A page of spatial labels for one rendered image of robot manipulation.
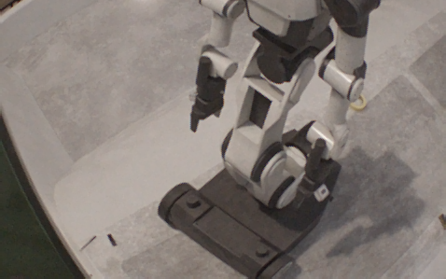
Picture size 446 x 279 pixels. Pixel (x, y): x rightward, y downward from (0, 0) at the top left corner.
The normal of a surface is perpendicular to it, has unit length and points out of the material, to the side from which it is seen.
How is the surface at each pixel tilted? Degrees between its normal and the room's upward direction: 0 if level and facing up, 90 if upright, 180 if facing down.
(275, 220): 0
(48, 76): 0
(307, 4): 85
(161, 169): 10
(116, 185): 14
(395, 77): 0
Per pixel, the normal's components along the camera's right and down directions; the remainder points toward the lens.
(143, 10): 0.00, -0.62
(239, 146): -0.62, 0.27
